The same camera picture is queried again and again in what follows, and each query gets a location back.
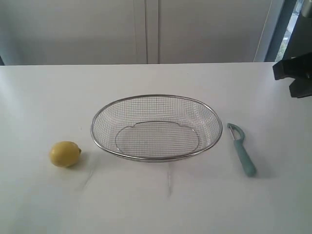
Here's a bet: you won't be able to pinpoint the white cabinet doors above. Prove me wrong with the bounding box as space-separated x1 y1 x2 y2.
0 0 283 65

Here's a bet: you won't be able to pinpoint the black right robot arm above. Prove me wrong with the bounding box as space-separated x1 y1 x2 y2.
273 0 312 98

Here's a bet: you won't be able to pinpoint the steel wire mesh basket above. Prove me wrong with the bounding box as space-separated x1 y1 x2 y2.
90 94 223 162

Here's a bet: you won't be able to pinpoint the teal handled peeler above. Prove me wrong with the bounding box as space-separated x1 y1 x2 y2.
227 123 257 177

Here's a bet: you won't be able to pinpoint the yellow lemon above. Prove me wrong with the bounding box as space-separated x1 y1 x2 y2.
49 141 81 167

